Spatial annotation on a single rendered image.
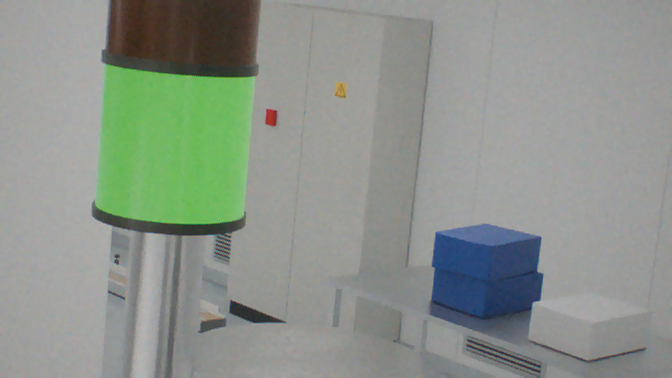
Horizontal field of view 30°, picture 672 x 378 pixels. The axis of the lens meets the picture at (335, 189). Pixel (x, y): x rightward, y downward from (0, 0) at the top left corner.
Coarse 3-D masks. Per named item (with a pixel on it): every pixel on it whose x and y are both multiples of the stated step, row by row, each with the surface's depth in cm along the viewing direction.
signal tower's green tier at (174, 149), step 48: (144, 96) 39; (192, 96) 39; (240, 96) 40; (144, 144) 39; (192, 144) 39; (240, 144) 40; (96, 192) 41; (144, 192) 39; (192, 192) 39; (240, 192) 41
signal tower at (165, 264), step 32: (128, 64) 39; (160, 64) 38; (192, 64) 39; (256, 64) 41; (128, 224) 39; (160, 224) 39; (192, 224) 40; (224, 224) 40; (160, 256) 41; (192, 256) 41; (128, 288) 42; (160, 288) 41; (192, 288) 41; (128, 320) 42; (160, 320) 41; (192, 320) 42; (128, 352) 42; (160, 352) 41; (192, 352) 42
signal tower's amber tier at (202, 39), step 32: (128, 0) 39; (160, 0) 38; (192, 0) 38; (224, 0) 39; (256, 0) 40; (128, 32) 39; (160, 32) 38; (192, 32) 38; (224, 32) 39; (256, 32) 40; (224, 64) 39
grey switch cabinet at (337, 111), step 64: (320, 64) 754; (384, 64) 721; (256, 128) 801; (320, 128) 757; (384, 128) 731; (256, 192) 804; (320, 192) 760; (384, 192) 741; (256, 256) 807; (320, 256) 763; (384, 256) 751; (256, 320) 813; (320, 320) 765; (384, 320) 762
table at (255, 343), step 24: (216, 336) 462; (240, 336) 465; (264, 336) 468; (288, 336) 471; (312, 336) 474; (336, 336) 477; (360, 336) 480; (216, 360) 434; (240, 360) 437; (264, 360) 439; (288, 360) 442; (312, 360) 445; (336, 360) 447; (360, 360) 450; (384, 360) 453; (408, 360) 455
